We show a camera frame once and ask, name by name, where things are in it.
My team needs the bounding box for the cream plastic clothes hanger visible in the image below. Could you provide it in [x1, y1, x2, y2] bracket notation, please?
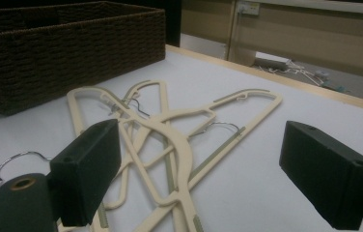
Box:
[67, 85, 243, 232]
[0, 88, 284, 232]
[123, 79, 203, 232]

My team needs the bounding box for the grey power strip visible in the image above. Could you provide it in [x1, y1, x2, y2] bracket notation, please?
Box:
[254, 57, 290, 71]

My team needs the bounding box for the white table mat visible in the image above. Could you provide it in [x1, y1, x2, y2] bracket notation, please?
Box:
[0, 49, 363, 232]

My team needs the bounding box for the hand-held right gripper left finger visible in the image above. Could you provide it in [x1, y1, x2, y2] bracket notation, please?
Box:
[48, 118, 122, 228]

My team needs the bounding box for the beige wooden furniture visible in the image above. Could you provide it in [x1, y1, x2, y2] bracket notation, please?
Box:
[181, 0, 363, 82]

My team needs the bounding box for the white cable bundle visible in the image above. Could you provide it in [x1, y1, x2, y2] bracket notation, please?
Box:
[259, 59, 329, 87]

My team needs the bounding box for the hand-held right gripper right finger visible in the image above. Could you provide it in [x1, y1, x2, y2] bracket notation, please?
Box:
[278, 120, 363, 231]

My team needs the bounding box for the white wall socket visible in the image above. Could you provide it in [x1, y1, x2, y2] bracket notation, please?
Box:
[237, 0, 262, 16]

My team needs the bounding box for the brown woven basket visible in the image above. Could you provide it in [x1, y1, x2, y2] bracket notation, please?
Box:
[0, 0, 167, 117]

